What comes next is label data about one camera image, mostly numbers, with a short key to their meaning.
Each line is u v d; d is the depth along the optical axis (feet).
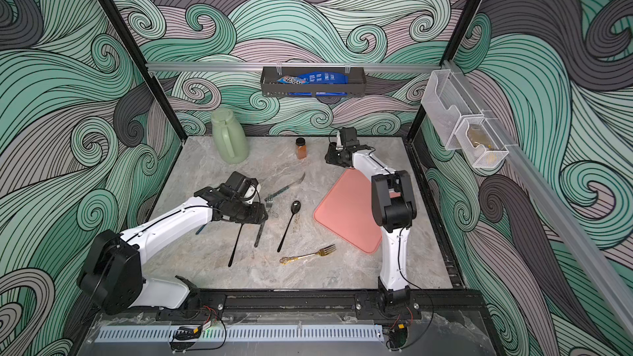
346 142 2.67
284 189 3.32
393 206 1.79
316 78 3.03
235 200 2.30
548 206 1.69
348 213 3.26
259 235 2.88
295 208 3.11
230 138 3.10
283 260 2.73
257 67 3.03
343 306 2.44
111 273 1.40
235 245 2.81
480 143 2.19
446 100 3.11
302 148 3.51
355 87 2.98
